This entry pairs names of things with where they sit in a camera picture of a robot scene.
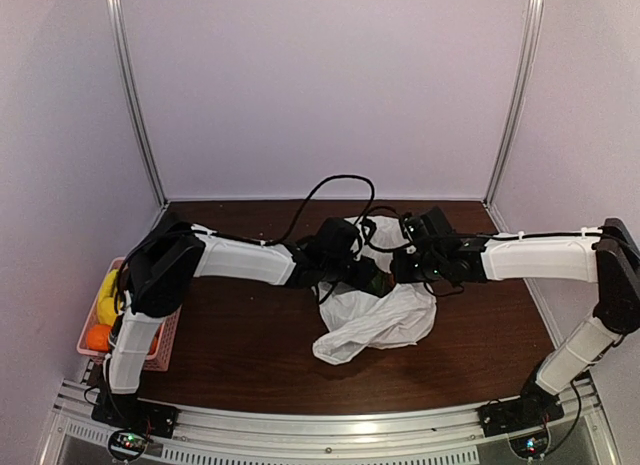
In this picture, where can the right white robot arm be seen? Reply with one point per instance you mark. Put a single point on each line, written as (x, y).
(604, 258)

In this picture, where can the left aluminium frame post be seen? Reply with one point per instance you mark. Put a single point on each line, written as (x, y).
(133, 103)

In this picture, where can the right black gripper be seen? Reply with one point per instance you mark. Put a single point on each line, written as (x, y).
(400, 270)

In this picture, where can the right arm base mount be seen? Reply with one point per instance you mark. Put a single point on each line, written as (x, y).
(524, 421)

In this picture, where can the aluminium frame post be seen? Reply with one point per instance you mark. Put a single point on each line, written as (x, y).
(529, 45)
(133, 103)

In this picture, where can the yellow banana toy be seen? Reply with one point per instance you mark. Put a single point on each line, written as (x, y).
(108, 305)

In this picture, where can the white plastic bag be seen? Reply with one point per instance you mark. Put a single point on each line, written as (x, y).
(356, 320)

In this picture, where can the right aluminium frame post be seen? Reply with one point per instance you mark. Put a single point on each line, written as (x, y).
(529, 45)

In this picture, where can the orange fruit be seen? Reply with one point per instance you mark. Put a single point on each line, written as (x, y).
(154, 344)
(97, 338)

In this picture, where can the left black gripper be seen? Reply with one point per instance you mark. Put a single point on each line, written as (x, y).
(362, 279)

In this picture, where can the front aluminium rail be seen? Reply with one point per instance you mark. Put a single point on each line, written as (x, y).
(451, 435)

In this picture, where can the green lime in bag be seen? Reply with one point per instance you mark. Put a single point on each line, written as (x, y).
(381, 284)

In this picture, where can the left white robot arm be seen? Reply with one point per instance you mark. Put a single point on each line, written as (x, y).
(155, 277)

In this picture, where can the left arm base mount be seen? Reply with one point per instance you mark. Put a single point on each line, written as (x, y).
(138, 424)

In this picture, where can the orange fruit in basket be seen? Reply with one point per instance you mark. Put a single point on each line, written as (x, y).
(154, 344)

